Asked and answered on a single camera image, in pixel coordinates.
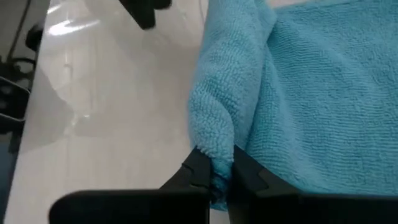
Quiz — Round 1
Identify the blue terry towel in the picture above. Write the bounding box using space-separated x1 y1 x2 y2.
188 0 398 211

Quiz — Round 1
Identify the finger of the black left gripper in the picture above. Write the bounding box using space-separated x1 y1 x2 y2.
119 0 172 30

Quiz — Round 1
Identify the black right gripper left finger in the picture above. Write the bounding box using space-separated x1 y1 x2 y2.
160 146 213 191

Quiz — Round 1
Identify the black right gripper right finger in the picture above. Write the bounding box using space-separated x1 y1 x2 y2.
228 145 300 196

